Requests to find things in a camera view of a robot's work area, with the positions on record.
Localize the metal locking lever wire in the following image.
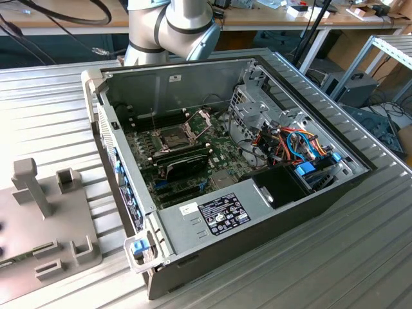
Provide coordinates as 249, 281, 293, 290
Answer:
149, 108, 159, 134

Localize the CPU socket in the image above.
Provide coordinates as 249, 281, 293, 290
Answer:
153, 124, 199, 152

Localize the green motherboard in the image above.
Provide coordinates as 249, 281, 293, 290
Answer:
122, 108, 270, 210

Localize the RAM slot with black clips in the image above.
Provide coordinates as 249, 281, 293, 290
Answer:
152, 140, 210, 158
129, 111, 189, 125
154, 145, 212, 164

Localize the RAM slot with white clips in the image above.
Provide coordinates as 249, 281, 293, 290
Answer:
131, 113, 189, 128
128, 108, 187, 122
156, 149, 214, 167

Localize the black graphics card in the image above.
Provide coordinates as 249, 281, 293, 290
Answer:
163, 153, 209, 183

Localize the grey chipset heatsink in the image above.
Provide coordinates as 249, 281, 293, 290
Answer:
211, 170, 238, 191

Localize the black expansion slot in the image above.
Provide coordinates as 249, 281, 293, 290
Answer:
158, 185, 201, 199
160, 191, 203, 207

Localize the metal drive cage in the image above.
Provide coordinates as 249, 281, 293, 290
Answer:
229, 84, 312, 152

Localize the grey power supply unit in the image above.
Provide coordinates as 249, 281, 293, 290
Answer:
156, 178, 277, 258

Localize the open black PC case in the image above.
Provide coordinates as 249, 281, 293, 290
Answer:
80, 54, 379, 300

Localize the hard disk in blue carrier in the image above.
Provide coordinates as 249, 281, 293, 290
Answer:
294, 153, 344, 194

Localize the blue case latch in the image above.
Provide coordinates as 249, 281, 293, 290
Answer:
133, 239, 148, 258

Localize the black equipment box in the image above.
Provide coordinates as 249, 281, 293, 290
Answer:
321, 72, 380, 109

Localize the dark teal case panel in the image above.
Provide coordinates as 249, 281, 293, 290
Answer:
341, 104, 403, 155

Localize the black tripod pole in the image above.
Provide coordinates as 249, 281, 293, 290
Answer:
291, 0, 334, 65

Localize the small white box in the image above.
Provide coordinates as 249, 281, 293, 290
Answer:
286, 5, 330, 19

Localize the grey parts rack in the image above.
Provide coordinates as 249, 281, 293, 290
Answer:
0, 157, 104, 305

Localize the wooden desk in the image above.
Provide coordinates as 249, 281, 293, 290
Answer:
0, 0, 412, 37

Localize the brown cardboard box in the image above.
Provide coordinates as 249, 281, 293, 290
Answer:
397, 125, 412, 158

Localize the open cardboard box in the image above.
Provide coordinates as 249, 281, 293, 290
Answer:
346, 1, 392, 21

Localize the green RAM stick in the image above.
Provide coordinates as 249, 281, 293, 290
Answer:
0, 250, 36, 268

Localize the blue data cable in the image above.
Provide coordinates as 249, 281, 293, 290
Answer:
286, 131, 319, 162

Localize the orange wire bundle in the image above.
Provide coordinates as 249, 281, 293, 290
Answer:
252, 126, 328, 165

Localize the black robot cable hose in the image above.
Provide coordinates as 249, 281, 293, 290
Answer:
27, 0, 113, 27

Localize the aluminium shelf frame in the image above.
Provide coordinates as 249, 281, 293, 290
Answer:
331, 34, 412, 104

